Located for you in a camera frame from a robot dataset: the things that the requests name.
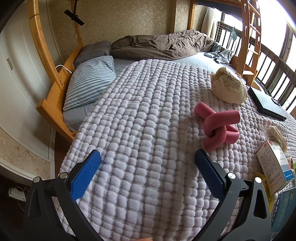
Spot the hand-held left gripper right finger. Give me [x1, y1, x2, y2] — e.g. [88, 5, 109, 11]
[194, 149, 272, 241]

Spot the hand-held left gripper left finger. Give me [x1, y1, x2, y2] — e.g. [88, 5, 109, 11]
[23, 149, 105, 241]

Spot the pink knotted foam tube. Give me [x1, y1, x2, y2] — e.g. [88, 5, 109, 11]
[194, 102, 241, 153]

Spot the yellow printed packet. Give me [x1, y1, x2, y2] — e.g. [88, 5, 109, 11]
[253, 173, 275, 215]

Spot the white medicine box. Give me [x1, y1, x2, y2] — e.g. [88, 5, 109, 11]
[255, 140, 295, 195]

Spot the white power adapter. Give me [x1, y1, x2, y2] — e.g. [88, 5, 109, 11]
[8, 187, 26, 201]

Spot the lavender knitted blanket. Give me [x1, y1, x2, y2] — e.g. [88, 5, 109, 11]
[59, 59, 296, 241]

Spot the clear bag with beige paper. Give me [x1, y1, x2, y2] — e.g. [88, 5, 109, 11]
[265, 125, 288, 153]

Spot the light blue box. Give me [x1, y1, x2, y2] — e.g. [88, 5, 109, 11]
[270, 186, 296, 234]

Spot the black flat box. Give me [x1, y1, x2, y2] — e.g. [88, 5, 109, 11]
[248, 87, 287, 121]

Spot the beige crumpled paper ball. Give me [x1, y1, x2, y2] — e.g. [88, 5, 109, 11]
[211, 67, 248, 104]

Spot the blue striped pillow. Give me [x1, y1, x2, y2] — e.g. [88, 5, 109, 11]
[63, 56, 116, 111]

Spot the white wardrobe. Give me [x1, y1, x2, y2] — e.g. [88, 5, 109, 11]
[0, 2, 56, 180]

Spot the grey bed sheet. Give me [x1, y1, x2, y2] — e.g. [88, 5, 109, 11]
[63, 50, 238, 131]

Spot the grey green garment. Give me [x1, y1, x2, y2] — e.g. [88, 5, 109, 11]
[205, 44, 235, 63]

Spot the dark grey pillow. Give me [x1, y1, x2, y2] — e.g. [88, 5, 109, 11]
[73, 40, 112, 67]

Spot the black window railing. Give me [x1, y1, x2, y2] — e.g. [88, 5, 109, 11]
[216, 20, 296, 112]

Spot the wooden bunk bed ladder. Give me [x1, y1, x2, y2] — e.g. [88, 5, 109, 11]
[239, 0, 262, 87]

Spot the brown duvet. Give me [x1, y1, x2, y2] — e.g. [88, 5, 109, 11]
[110, 30, 219, 61]

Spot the cream curtain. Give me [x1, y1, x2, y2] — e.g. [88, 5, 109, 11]
[201, 6, 219, 40]

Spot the large window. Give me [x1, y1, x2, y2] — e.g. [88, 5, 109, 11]
[220, 0, 296, 109]

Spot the wooden bunk bed frame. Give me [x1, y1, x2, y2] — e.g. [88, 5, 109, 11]
[28, 0, 197, 143]

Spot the black wall mount bar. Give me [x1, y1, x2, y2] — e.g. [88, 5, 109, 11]
[63, 0, 85, 26]

